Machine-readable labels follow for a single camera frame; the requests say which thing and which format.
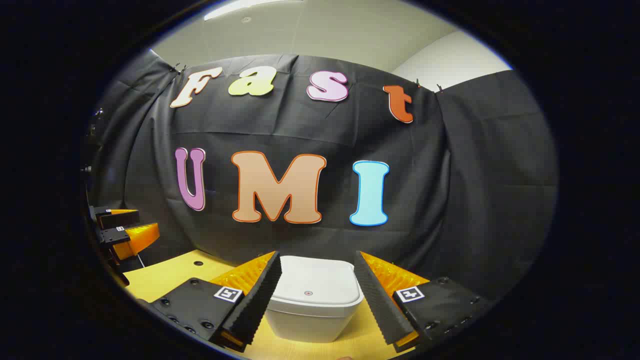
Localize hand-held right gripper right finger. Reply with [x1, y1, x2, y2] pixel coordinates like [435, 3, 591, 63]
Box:
[353, 250, 493, 353]

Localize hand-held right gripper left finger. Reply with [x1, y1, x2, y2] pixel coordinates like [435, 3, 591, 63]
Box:
[150, 250, 283, 353]

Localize white desktop garbage bin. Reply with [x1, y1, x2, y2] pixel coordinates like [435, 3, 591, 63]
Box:
[265, 255, 366, 344]

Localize wooden desktop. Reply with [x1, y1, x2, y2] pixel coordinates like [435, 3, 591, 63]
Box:
[122, 249, 431, 360]

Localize black backdrop cloth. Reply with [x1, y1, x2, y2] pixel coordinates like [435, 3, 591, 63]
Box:
[85, 50, 558, 301]

